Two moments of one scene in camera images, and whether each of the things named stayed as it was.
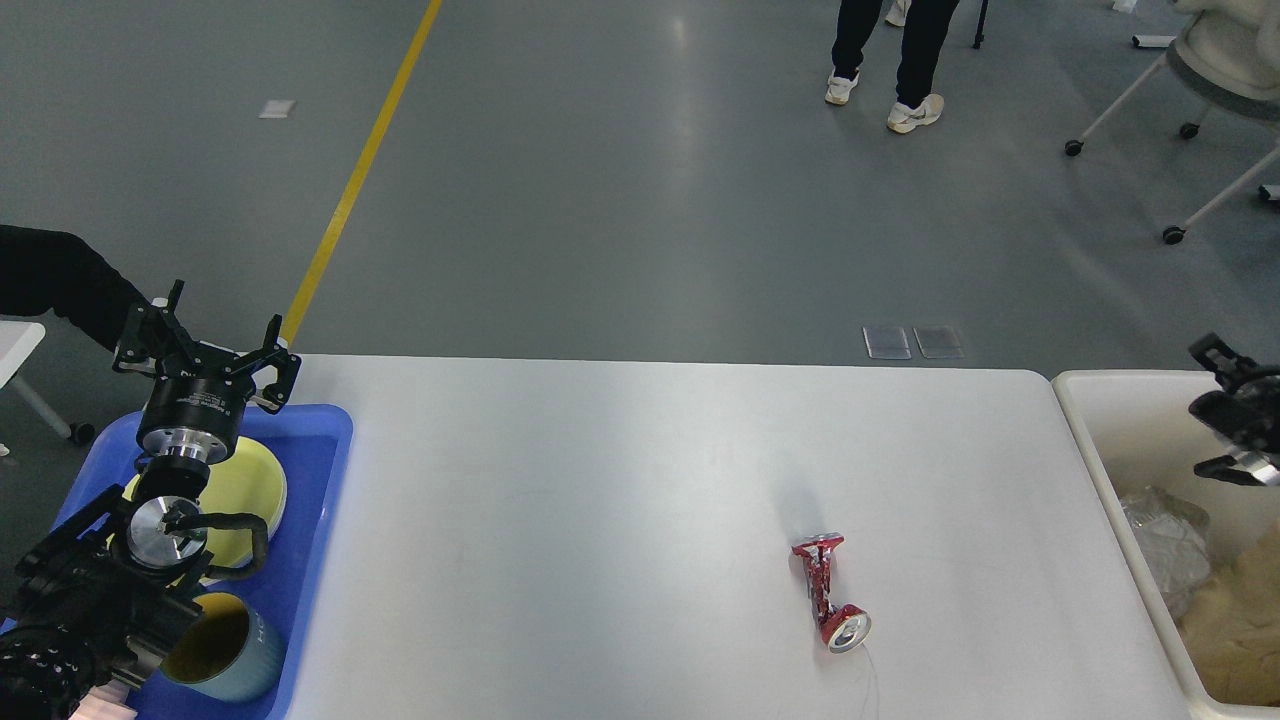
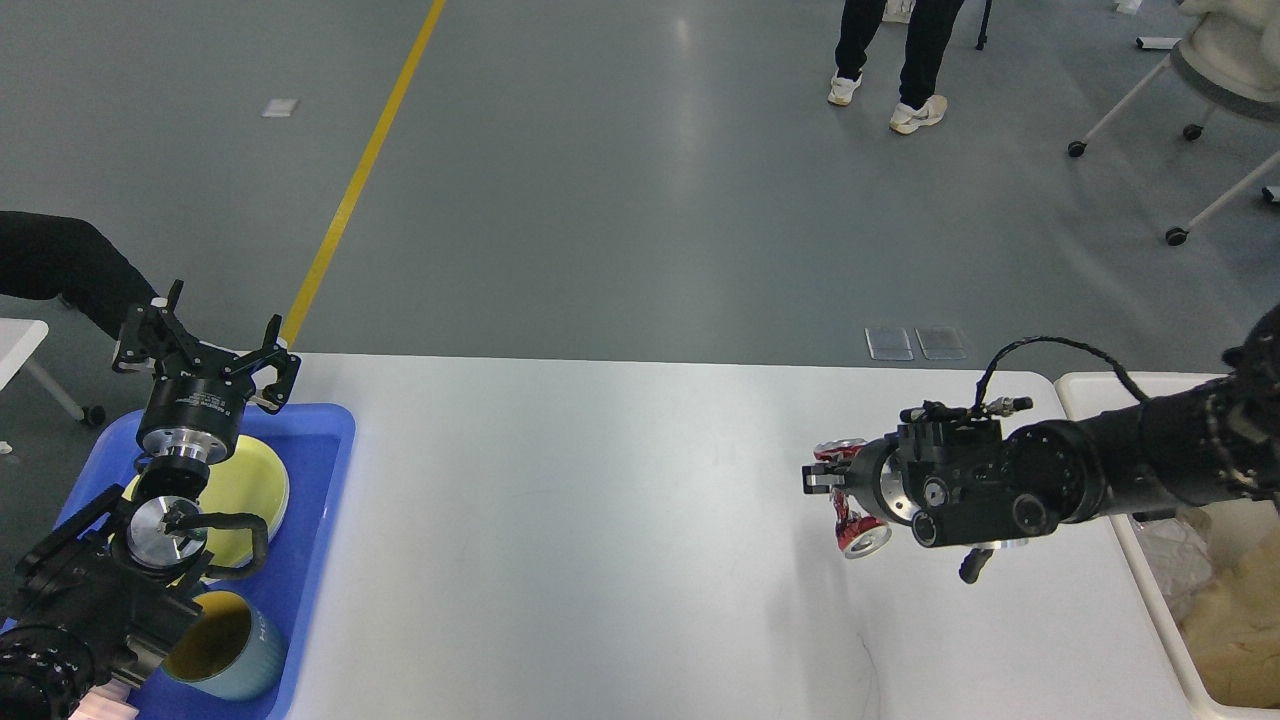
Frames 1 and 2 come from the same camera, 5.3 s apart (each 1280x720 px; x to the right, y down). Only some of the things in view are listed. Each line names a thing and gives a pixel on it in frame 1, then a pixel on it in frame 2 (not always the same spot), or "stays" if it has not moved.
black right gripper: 1248,409 → 875,474
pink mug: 104,701 stays
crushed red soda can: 844,628 → 858,536
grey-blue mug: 231,651 stays
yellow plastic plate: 245,480 stays
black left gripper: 194,413 stays
